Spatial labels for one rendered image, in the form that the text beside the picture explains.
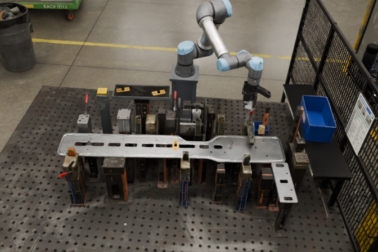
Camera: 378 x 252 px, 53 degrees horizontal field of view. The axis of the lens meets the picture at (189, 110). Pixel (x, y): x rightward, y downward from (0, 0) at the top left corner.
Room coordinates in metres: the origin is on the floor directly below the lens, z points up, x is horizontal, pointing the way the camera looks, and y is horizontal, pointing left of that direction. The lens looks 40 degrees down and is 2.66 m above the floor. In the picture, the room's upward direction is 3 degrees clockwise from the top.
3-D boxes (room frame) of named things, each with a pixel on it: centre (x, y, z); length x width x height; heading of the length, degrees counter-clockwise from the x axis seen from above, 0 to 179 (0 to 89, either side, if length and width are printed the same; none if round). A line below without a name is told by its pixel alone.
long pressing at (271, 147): (1.64, 0.09, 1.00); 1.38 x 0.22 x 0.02; 92
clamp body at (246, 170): (1.46, -0.34, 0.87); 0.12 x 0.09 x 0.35; 2
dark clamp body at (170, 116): (1.85, 0.11, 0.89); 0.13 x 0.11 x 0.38; 2
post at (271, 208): (1.47, -0.55, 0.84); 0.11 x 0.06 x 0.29; 2
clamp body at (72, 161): (1.45, 0.65, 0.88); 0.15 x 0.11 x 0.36; 2
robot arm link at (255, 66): (1.81, -0.36, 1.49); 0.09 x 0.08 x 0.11; 27
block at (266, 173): (1.48, -0.47, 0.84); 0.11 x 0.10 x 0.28; 2
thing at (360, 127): (1.59, -0.95, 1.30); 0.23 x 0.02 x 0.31; 2
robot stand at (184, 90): (2.32, 0.04, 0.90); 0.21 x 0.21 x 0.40; 88
